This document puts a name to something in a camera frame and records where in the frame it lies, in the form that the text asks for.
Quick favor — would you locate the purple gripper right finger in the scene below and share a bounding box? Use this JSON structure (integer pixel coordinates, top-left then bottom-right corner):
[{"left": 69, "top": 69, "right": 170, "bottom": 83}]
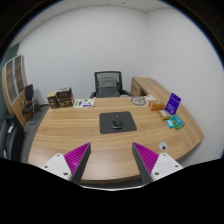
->
[{"left": 131, "top": 141, "right": 184, "bottom": 185}]

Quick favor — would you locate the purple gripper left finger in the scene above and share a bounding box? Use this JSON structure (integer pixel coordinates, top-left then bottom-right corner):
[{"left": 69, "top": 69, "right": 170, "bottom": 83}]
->
[{"left": 40, "top": 142, "right": 92, "bottom": 185}]

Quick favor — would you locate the black computer mouse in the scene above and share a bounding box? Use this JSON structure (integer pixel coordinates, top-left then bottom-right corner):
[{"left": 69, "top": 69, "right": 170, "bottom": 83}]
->
[{"left": 111, "top": 116, "right": 122, "bottom": 129}]

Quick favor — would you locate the dark grey mouse pad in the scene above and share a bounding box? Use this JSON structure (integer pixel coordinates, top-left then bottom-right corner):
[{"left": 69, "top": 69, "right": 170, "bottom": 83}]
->
[{"left": 99, "top": 111, "right": 137, "bottom": 134}]

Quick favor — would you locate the wooden desk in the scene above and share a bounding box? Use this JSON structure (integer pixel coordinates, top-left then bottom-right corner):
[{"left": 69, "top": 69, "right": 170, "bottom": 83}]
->
[{"left": 27, "top": 95, "right": 206, "bottom": 184}]

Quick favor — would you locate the blue small packet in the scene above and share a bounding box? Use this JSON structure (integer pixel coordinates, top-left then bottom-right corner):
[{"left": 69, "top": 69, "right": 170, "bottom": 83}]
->
[{"left": 166, "top": 119, "right": 174, "bottom": 128}]

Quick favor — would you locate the green packet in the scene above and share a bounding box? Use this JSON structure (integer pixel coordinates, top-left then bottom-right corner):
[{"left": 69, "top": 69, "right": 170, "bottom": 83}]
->
[{"left": 169, "top": 114, "right": 185, "bottom": 129}]

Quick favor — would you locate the small tan box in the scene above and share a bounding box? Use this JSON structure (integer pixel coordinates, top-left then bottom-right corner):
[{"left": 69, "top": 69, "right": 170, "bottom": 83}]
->
[{"left": 158, "top": 110, "right": 169, "bottom": 120}]

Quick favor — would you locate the orange brown box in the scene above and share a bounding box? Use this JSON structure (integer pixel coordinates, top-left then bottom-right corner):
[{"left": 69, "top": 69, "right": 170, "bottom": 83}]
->
[{"left": 149, "top": 100, "right": 165, "bottom": 111}]

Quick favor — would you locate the white green leaflet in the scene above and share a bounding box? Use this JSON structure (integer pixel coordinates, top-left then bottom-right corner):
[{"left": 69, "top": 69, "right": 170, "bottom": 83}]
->
[{"left": 73, "top": 99, "right": 95, "bottom": 108}]

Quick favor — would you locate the round grey coaster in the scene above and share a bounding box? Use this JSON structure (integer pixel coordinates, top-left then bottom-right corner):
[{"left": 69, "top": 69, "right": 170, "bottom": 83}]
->
[{"left": 131, "top": 97, "right": 146, "bottom": 106}]

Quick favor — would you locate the white small box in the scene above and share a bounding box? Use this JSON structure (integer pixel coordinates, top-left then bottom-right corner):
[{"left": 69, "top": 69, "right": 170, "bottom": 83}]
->
[{"left": 145, "top": 95, "right": 156, "bottom": 101}]

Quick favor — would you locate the dark cardboard box stack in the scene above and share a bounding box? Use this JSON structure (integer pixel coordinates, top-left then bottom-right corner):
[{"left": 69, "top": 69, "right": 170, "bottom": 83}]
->
[{"left": 57, "top": 87, "right": 74, "bottom": 107}]

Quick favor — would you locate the brown cardboard box left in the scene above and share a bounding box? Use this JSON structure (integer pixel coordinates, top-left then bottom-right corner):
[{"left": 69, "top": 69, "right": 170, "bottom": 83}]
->
[{"left": 47, "top": 92, "right": 58, "bottom": 109}]

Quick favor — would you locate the purple sign stand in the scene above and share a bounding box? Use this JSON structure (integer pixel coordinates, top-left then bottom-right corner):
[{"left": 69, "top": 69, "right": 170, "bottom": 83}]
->
[{"left": 165, "top": 93, "right": 181, "bottom": 115}]

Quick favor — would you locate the black leather armchair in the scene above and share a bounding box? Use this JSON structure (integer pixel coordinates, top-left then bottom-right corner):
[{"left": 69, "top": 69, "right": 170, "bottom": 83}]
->
[{"left": 0, "top": 114, "right": 25, "bottom": 162}]

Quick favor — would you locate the black visitor chair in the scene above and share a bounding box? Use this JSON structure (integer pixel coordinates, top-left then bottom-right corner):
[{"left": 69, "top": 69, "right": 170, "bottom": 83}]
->
[{"left": 22, "top": 84, "right": 42, "bottom": 118}]

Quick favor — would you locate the wooden side cabinet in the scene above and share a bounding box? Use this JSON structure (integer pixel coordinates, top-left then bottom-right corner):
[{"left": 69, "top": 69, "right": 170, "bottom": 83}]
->
[{"left": 130, "top": 77, "right": 171, "bottom": 101}]

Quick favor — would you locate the grey mesh office chair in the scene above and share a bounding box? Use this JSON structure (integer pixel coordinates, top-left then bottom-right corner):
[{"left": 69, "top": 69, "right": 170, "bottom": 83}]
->
[{"left": 90, "top": 71, "right": 131, "bottom": 98}]

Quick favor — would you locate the wooden bookshelf cabinet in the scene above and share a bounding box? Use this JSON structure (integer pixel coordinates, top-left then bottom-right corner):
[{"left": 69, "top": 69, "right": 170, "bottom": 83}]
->
[{"left": 2, "top": 55, "right": 31, "bottom": 126}]

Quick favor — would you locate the desk cable grommet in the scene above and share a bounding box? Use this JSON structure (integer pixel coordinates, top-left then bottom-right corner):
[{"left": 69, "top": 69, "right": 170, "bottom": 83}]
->
[{"left": 159, "top": 142, "right": 168, "bottom": 150}]

